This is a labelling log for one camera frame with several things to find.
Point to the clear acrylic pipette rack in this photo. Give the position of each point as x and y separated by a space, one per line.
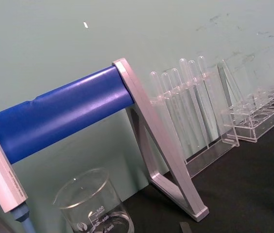
214 150

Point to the black table cloth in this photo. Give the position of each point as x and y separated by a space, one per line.
248 194

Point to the clear glass beaker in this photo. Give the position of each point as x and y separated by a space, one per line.
95 213

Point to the silver stand with blue bar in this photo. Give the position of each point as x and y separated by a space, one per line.
61 114

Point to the clear acrylic tube rack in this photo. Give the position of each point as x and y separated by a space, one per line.
261 119

